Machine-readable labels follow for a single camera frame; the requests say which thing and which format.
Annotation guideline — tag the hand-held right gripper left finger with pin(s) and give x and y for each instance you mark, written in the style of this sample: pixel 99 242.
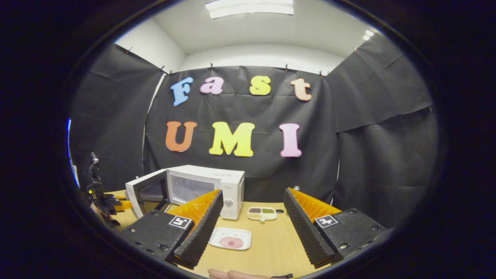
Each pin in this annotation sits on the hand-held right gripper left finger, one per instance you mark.
pixel 201 232

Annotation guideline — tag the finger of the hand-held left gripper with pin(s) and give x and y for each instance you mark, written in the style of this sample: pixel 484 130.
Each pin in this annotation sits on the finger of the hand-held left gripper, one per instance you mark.
pixel 121 198
pixel 126 206

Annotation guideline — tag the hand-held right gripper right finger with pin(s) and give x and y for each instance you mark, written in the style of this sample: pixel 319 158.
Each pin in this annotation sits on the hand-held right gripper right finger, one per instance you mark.
pixel 306 232

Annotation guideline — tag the white rectangular plate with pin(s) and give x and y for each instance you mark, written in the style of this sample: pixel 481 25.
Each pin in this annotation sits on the white rectangular plate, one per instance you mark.
pixel 232 232

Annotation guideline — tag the pink ham slice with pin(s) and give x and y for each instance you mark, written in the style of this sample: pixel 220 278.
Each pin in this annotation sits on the pink ham slice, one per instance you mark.
pixel 231 242

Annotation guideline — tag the white microwave oven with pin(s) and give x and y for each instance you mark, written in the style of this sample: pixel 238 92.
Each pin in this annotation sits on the white microwave oven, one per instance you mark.
pixel 217 176

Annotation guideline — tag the white divided tray with beans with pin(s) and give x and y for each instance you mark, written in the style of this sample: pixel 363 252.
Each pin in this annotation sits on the white divided tray with beans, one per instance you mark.
pixel 262 213

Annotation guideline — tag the small ceiling light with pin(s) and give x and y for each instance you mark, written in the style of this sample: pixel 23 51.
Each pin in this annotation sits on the small ceiling light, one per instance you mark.
pixel 368 35

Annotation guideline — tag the large ceiling light panel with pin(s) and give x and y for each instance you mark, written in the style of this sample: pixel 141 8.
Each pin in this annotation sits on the large ceiling light panel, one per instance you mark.
pixel 250 7

